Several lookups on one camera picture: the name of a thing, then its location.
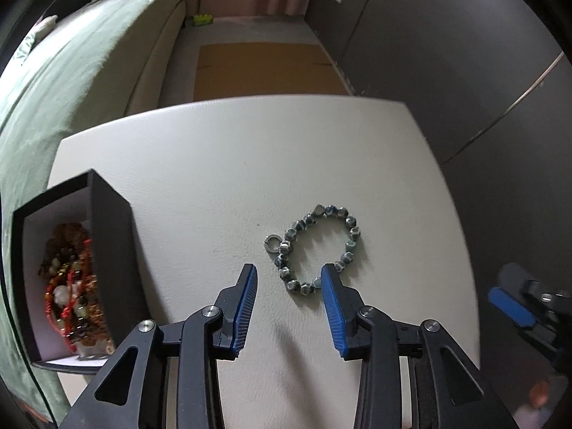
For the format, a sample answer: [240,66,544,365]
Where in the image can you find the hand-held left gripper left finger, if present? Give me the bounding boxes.
[58,263,260,429]

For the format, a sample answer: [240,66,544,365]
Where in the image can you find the flat brown cardboard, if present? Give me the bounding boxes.
[193,42,351,101]

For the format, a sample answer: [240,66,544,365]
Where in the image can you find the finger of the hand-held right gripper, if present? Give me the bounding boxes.
[497,263,543,298]
[488,287,536,328]

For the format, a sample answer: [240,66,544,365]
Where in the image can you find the thin black cable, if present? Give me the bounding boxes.
[0,214,50,429]

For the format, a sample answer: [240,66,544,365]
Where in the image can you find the black jewelry box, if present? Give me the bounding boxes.
[10,169,150,375]

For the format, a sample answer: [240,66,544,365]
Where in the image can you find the pile of beaded jewelry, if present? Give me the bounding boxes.
[42,239,114,360]

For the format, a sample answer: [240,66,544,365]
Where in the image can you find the green bedsheet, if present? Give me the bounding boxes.
[0,0,155,412]

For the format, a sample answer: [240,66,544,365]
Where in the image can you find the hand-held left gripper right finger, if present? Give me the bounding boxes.
[320,263,521,429]

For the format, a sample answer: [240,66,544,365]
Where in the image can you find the person's right hand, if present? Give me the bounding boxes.
[513,378,568,429]

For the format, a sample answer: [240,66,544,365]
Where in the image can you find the cream cloth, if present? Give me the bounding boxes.
[27,14,60,48]

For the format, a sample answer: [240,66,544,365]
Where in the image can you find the grey bead bracelet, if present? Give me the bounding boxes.
[266,203,362,296]

